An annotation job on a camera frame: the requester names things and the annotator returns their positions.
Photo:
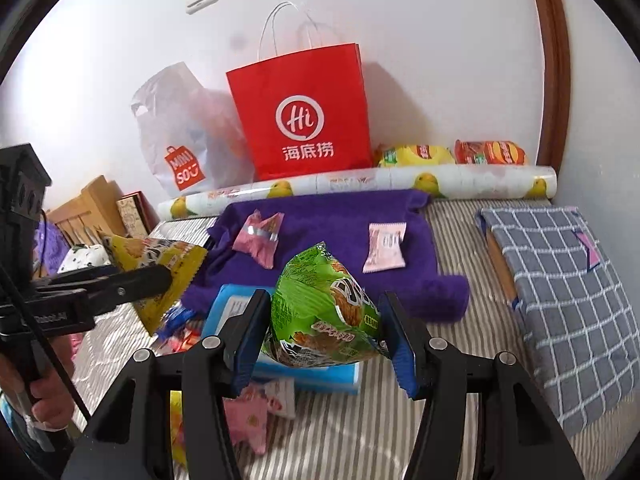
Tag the yellow chip packet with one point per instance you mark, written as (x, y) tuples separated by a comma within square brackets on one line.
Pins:
[(415, 156)]

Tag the red paper bag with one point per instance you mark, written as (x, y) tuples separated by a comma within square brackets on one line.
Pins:
[(300, 110)]

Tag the fruit print paper roll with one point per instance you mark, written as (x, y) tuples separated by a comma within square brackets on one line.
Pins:
[(475, 182)]

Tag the white plastic bag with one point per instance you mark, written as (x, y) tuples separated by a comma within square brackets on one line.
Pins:
[(170, 125)]

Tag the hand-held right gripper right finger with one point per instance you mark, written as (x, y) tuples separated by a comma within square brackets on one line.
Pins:
[(400, 347)]

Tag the person's left hand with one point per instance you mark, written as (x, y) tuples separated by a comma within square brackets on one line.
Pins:
[(50, 402)]

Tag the grey plaid folded cloth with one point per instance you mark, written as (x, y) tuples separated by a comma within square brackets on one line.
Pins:
[(560, 285)]

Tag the blue cardboard box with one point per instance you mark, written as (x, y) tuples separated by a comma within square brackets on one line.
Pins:
[(230, 305)]

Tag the purple cloth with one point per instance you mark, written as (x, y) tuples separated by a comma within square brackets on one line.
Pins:
[(50, 247)]

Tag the purple towel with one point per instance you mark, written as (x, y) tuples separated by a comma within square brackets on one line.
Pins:
[(325, 220)]

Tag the green snack packet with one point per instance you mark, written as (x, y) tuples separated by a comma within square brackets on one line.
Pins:
[(320, 305)]

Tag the white dotted cloth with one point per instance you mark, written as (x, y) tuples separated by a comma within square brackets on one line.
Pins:
[(85, 257)]

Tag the red blue snack wrapper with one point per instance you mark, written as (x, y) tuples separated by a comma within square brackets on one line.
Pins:
[(180, 332)]

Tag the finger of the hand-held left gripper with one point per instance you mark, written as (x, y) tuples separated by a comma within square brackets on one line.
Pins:
[(75, 280), (145, 282)]

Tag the red chip packet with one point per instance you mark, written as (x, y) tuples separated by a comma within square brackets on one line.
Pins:
[(490, 152)]

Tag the brown wooden door frame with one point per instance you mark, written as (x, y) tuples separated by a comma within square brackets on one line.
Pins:
[(555, 60)]

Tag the small yellow snack packet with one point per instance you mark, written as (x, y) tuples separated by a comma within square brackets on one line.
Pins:
[(177, 425)]

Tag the crumpled pink snack packet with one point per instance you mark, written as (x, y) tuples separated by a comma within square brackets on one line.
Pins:
[(257, 240)]

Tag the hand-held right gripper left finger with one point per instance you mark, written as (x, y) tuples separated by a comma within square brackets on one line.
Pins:
[(247, 342)]

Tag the wooden headboard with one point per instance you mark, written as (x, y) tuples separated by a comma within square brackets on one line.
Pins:
[(85, 210)]

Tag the patterned small box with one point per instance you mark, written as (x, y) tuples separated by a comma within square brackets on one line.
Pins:
[(135, 215)]

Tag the flat pink snack packet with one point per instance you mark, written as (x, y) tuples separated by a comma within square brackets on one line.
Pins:
[(384, 247)]

